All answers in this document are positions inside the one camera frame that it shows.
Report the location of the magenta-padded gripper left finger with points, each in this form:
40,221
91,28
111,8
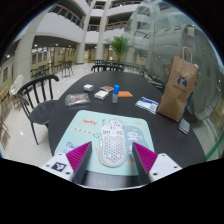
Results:
61,166

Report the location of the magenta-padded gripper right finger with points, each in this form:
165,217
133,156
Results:
160,166

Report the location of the white perforated computer mouse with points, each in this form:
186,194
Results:
112,146

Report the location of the light blue printed mouse pad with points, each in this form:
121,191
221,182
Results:
86,128

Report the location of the flat grey case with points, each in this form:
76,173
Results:
184,126

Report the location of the black spindle-back chair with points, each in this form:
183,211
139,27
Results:
36,111

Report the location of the blue and white packet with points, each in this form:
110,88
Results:
146,105

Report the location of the clear plastic bag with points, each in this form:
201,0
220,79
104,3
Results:
77,99

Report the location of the wooden chair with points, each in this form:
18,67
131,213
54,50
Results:
3,116

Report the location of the brown and blue paper bag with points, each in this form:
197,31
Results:
176,90

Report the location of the small white box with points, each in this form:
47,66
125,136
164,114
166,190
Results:
101,95
88,87

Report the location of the small blue-capped bottle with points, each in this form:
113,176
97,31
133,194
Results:
115,94

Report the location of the brown pink card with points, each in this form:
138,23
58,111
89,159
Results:
107,88

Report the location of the white mesh chair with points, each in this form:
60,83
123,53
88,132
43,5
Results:
15,85

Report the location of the group of dark chairs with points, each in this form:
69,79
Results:
51,69

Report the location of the black chair behind table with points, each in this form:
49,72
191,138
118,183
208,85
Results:
106,68

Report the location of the green potted plant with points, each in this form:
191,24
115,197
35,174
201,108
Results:
119,46

